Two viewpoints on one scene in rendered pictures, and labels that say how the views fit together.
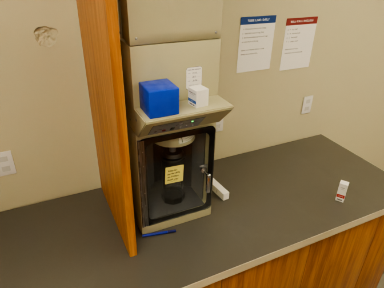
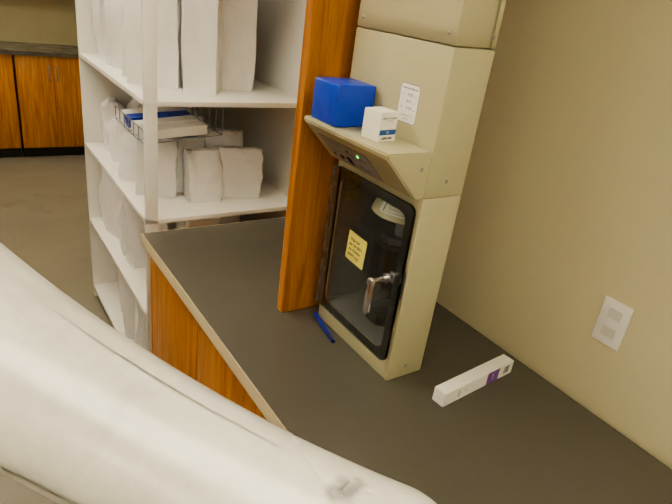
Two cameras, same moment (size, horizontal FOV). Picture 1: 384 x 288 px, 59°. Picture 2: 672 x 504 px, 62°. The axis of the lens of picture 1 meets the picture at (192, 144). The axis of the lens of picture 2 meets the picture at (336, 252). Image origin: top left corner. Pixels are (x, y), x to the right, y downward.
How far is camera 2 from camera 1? 1.43 m
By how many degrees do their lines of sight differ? 70
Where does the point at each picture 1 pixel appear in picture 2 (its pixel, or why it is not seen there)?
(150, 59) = (370, 51)
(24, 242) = not seen: hidden behind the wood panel
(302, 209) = not seen: outside the picture
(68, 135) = not seen: hidden behind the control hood
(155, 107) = (316, 101)
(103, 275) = (247, 292)
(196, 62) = (415, 76)
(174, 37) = (397, 26)
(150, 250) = (290, 322)
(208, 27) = (441, 20)
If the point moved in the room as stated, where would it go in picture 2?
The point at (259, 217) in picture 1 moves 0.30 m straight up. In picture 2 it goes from (401, 448) to (430, 326)
